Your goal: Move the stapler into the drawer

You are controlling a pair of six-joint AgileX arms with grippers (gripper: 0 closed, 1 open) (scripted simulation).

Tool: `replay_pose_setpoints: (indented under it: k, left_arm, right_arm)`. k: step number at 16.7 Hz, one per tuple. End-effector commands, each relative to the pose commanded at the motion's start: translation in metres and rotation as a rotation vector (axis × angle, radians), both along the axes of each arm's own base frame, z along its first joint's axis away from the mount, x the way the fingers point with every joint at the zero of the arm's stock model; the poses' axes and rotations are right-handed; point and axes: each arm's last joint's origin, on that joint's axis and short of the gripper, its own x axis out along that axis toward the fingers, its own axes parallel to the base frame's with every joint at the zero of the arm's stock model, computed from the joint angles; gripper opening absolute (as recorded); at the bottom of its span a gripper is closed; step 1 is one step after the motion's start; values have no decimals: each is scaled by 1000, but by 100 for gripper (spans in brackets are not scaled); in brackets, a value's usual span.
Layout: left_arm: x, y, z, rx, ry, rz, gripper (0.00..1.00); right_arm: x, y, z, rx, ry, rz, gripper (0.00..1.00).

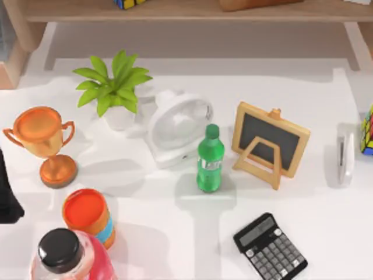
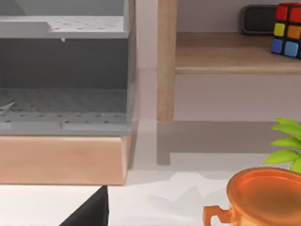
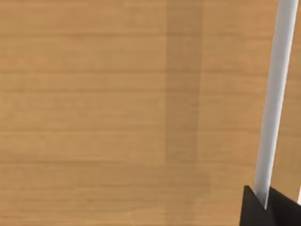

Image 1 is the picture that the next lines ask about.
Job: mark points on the white desk fan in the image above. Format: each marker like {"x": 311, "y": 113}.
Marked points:
{"x": 177, "y": 128}

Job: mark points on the green bottle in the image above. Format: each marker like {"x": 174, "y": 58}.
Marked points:
{"x": 210, "y": 163}

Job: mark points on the wooden framed blackboard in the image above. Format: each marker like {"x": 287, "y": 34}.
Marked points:
{"x": 269, "y": 140}

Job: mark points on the green plant in white pot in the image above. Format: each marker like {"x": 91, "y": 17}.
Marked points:
{"x": 113, "y": 87}

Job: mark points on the orange and blue cup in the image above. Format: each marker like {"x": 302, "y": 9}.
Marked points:
{"x": 87, "y": 216}

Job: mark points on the wooden shelf unit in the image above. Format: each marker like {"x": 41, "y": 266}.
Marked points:
{"x": 186, "y": 14}

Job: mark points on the black calculator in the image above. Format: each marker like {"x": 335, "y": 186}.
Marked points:
{"x": 269, "y": 248}

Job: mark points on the orange trophy cup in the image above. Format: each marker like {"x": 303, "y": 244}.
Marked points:
{"x": 43, "y": 137}

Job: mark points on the multicoloured puzzle cube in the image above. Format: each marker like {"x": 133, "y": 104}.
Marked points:
{"x": 368, "y": 131}
{"x": 128, "y": 3}

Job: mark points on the white rounded gadget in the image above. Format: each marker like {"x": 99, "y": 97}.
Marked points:
{"x": 345, "y": 157}

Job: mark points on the red bottle with black cap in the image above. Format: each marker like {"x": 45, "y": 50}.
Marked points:
{"x": 70, "y": 259}

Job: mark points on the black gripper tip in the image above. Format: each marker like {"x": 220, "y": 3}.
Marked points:
{"x": 8, "y": 195}

